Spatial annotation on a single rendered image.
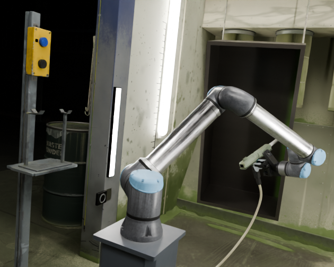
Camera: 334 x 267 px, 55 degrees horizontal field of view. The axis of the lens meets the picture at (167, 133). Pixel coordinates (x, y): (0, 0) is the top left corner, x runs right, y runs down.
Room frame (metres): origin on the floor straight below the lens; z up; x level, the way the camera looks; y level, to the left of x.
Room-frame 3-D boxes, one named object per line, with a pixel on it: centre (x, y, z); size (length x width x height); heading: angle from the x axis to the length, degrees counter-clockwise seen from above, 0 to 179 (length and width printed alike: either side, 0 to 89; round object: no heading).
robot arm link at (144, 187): (1.39, 0.07, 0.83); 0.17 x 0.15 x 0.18; 18
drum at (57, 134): (2.98, 0.83, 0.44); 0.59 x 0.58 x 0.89; 44
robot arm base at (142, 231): (1.38, 0.07, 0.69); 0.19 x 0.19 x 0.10
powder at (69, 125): (2.99, 0.83, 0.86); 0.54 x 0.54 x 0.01
